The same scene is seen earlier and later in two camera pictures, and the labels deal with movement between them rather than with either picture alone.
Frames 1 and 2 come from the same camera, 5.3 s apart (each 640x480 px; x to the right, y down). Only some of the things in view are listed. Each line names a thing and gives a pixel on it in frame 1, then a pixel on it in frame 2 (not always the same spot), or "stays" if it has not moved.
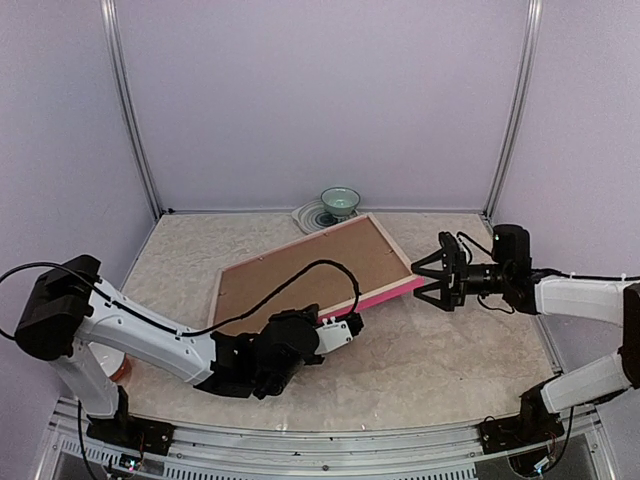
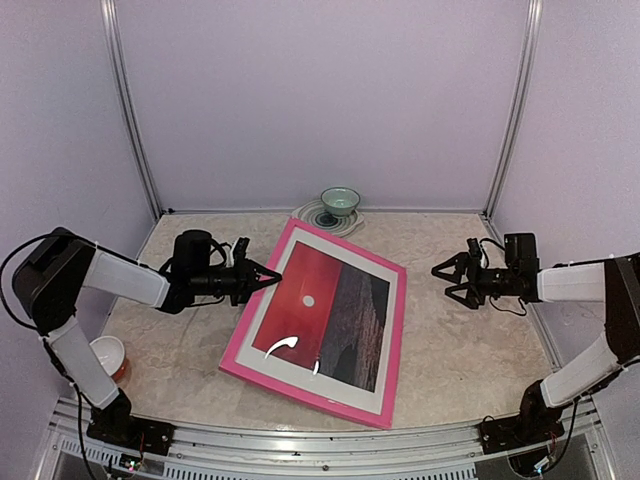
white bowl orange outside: [113, 361] stays
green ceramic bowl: [340, 201] stays
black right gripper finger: [444, 286] → [470, 300]
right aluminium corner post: [534, 18] stays
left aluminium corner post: [111, 26] stays
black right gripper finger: [441, 254] → [459, 261]
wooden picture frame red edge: [411, 284] → [230, 365]
